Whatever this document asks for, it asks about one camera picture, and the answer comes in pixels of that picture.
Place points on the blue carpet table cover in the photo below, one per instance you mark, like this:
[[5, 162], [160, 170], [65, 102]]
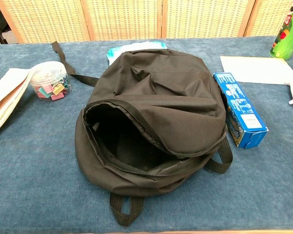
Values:
[[258, 182]]

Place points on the green chips can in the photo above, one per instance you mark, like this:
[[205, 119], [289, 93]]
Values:
[[288, 36]]

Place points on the white and yellow card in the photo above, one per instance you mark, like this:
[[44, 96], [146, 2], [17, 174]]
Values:
[[258, 70]]

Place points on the clear jar of binder clips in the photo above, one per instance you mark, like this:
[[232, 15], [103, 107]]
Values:
[[50, 80]]

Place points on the teal wet wipes pack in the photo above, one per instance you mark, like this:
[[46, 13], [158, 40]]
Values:
[[117, 51]]

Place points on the black backpack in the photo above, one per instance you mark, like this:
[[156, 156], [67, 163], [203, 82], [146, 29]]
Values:
[[173, 109]]

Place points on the blue cardboard box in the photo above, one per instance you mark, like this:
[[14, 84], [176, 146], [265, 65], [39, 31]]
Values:
[[239, 109]]

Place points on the wicker folding screen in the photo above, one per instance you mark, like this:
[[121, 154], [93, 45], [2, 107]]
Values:
[[39, 19]]

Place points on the kraft spiral notebook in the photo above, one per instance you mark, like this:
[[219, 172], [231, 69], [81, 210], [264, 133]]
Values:
[[5, 97]]

